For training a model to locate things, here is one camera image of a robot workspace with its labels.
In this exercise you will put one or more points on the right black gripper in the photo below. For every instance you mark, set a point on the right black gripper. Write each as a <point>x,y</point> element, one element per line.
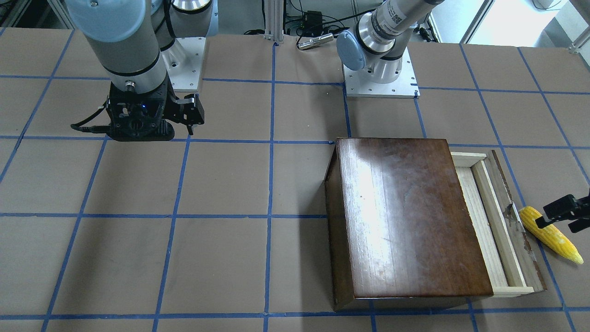
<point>185,110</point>

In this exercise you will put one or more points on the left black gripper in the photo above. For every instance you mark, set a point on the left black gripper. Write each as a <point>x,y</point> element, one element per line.
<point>563,206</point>

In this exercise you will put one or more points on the yellow corn cob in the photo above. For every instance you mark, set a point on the yellow corn cob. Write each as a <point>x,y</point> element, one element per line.
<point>550,235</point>

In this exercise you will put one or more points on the light wooden drawer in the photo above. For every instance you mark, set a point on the light wooden drawer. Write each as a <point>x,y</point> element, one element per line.
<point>509,259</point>

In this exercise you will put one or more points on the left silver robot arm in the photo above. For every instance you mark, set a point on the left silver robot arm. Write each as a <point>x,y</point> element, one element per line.
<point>377,37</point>

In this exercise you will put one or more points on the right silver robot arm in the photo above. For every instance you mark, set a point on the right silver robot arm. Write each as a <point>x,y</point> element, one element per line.
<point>138,43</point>

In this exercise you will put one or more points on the dark wooden drawer cabinet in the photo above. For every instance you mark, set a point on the dark wooden drawer cabinet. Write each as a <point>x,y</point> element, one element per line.
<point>399,229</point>

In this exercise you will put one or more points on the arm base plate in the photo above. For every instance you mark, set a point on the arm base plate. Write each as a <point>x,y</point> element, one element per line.
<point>184,62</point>
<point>393,79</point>

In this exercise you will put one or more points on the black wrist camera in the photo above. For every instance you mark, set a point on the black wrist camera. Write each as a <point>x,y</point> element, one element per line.
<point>134,117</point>

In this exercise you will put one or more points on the aluminium frame post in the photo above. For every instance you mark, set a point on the aluminium frame post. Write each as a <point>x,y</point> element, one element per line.
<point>273,19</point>

